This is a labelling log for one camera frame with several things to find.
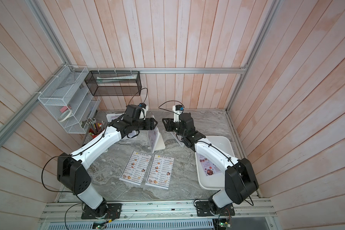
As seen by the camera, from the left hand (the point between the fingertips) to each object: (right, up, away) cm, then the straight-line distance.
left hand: (152, 124), depth 83 cm
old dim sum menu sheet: (+4, -30, +3) cm, 31 cm away
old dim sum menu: (-12, -29, +5) cm, 31 cm away
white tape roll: (-51, +5, -2) cm, 52 cm away
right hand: (+6, +3, -3) cm, 7 cm away
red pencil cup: (-40, -2, +10) cm, 41 cm away
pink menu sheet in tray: (+35, -27, +5) cm, 45 cm away
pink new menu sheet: (0, -6, +3) cm, 7 cm away
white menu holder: (-28, +5, +7) cm, 29 cm away
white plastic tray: (+35, -31, +2) cm, 47 cm away
